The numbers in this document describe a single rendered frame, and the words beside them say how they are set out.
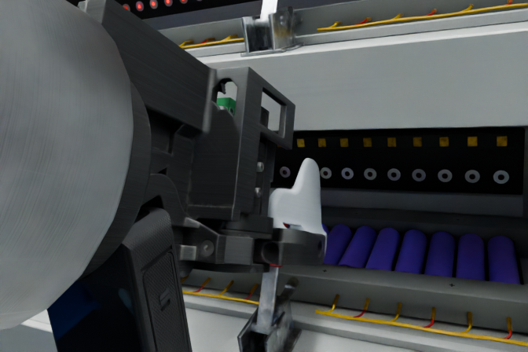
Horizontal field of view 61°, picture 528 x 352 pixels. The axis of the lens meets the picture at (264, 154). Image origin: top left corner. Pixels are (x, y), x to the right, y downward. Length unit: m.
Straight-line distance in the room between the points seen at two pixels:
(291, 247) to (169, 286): 0.06
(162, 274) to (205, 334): 0.17
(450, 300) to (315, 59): 0.17
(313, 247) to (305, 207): 0.05
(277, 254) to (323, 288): 0.13
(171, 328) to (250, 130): 0.08
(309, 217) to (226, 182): 0.10
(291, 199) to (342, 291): 0.10
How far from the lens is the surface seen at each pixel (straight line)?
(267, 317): 0.29
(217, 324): 0.33
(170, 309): 0.17
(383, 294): 0.31
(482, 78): 0.24
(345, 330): 0.30
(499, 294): 0.31
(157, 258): 0.16
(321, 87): 0.25
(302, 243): 0.20
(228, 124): 0.18
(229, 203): 0.17
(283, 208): 0.23
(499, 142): 0.38
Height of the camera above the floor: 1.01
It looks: 1 degrees up
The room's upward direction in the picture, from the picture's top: 1 degrees clockwise
